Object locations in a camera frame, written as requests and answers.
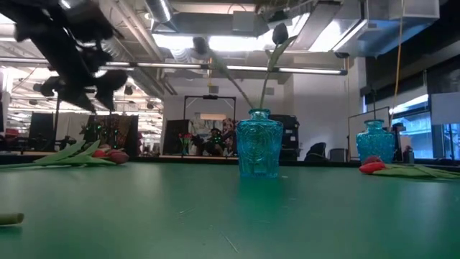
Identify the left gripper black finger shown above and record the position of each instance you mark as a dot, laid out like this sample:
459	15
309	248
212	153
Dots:
81	97
109	95

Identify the black artificial tulip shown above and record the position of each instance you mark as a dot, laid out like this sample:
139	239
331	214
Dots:
280	33
200	45

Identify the green stem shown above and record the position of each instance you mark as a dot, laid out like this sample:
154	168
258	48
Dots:
10	219

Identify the blue medallion glass vase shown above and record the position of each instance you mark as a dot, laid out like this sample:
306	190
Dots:
258	144

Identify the blue hobnail glass vase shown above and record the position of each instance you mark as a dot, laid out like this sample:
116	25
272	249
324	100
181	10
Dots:
375	144

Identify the patterned cloth panel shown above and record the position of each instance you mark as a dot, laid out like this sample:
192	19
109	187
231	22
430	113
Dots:
115	133

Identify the black panel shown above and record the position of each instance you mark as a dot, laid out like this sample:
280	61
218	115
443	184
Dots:
175	136

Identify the background red tulip bouquet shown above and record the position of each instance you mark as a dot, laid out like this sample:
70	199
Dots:
187	136

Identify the floral curtain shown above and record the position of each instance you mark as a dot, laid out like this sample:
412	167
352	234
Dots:
201	127

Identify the green table mat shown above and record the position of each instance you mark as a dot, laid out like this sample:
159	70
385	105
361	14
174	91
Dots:
230	223

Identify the black cabinet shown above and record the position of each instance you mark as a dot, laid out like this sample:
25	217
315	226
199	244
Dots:
291	136

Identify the long ceiling tube light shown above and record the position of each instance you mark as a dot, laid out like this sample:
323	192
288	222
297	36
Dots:
298	70

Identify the grey bin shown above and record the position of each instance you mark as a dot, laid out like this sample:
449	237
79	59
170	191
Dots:
338	154

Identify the blue lit window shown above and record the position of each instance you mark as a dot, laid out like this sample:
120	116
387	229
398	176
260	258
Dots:
418	136

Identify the round silver air duct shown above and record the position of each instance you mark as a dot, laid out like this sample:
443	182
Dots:
160	11

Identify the black camera rig frame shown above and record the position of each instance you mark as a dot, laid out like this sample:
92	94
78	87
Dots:
210	96

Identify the dome ceiling camera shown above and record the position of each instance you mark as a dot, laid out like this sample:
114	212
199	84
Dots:
341	55

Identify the large rectangular metal duct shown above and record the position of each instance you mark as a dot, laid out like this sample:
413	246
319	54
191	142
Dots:
377	28

